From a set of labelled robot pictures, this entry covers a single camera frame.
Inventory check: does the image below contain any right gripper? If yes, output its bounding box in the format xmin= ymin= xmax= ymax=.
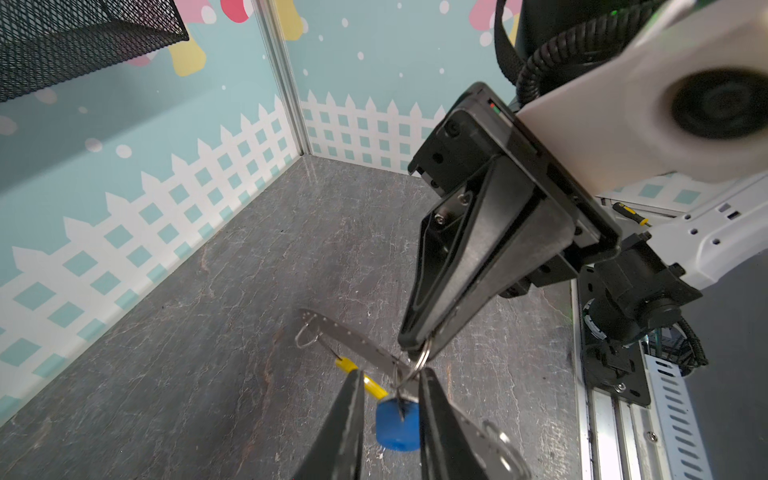
xmin=398 ymin=82 xmax=620 ymax=358

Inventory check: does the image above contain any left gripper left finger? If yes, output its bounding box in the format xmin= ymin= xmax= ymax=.
xmin=293 ymin=371 xmax=365 ymax=480

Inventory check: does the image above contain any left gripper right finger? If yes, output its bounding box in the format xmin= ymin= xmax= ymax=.
xmin=418 ymin=368 xmax=488 ymax=480

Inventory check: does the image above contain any blue key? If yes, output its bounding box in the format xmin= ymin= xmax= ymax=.
xmin=375 ymin=396 xmax=420 ymax=452

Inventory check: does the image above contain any metal curved keyring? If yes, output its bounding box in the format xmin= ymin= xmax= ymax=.
xmin=300 ymin=309 xmax=531 ymax=479

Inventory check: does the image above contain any yellow key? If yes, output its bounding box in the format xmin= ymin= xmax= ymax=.
xmin=335 ymin=357 xmax=388 ymax=401

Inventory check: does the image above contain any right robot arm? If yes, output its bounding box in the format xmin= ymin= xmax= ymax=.
xmin=398 ymin=1 xmax=767 ymax=405

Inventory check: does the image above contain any yellow handled screwdriver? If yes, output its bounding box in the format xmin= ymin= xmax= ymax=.
xmin=612 ymin=202 xmax=651 ymax=227

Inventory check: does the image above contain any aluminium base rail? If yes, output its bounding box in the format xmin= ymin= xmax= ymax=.
xmin=570 ymin=280 xmax=673 ymax=480

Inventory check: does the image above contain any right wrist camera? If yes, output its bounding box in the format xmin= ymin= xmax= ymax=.
xmin=518 ymin=1 xmax=767 ymax=195

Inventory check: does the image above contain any white slotted cable duct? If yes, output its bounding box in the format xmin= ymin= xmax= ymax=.
xmin=645 ymin=355 xmax=713 ymax=480

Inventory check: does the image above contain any black mesh wall basket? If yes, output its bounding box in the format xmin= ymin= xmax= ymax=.
xmin=1 ymin=0 xmax=190 ymax=102

